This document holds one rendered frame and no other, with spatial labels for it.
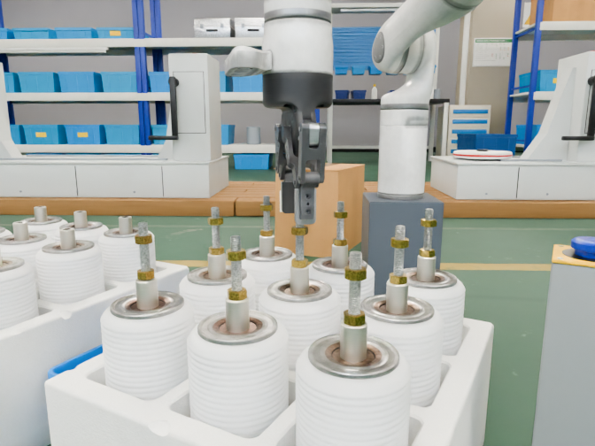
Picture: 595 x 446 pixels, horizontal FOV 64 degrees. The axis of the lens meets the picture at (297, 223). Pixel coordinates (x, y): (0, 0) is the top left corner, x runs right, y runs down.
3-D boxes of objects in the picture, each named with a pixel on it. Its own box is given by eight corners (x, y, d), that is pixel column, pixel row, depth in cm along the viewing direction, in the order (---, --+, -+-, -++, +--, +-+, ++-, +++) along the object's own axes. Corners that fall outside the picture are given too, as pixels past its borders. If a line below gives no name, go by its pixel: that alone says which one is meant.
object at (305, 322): (280, 465, 53) (279, 311, 49) (249, 419, 61) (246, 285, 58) (353, 441, 57) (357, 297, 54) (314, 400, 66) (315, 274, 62)
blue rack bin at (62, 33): (78, 47, 536) (77, 36, 533) (112, 46, 535) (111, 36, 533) (55, 38, 487) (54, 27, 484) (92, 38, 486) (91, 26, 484)
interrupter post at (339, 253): (328, 269, 65) (328, 245, 65) (334, 265, 67) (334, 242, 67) (344, 271, 64) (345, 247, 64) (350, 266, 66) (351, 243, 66)
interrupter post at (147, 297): (131, 311, 50) (129, 280, 50) (144, 303, 53) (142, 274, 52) (151, 313, 50) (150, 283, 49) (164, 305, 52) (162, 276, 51)
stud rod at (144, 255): (142, 290, 51) (137, 221, 50) (151, 289, 51) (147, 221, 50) (142, 294, 50) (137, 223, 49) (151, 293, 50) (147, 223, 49)
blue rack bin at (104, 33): (115, 46, 535) (114, 36, 533) (149, 46, 535) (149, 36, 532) (96, 38, 486) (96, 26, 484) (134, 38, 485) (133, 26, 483)
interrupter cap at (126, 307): (94, 318, 49) (94, 311, 48) (136, 293, 56) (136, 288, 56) (161, 326, 47) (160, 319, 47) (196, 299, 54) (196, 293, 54)
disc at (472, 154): (446, 156, 277) (446, 148, 276) (499, 156, 275) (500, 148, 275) (461, 159, 247) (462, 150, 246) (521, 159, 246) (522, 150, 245)
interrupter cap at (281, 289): (283, 309, 51) (283, 303, 51) (257, 288, 57) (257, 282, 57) (344, 298, 54) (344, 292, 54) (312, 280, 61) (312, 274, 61)
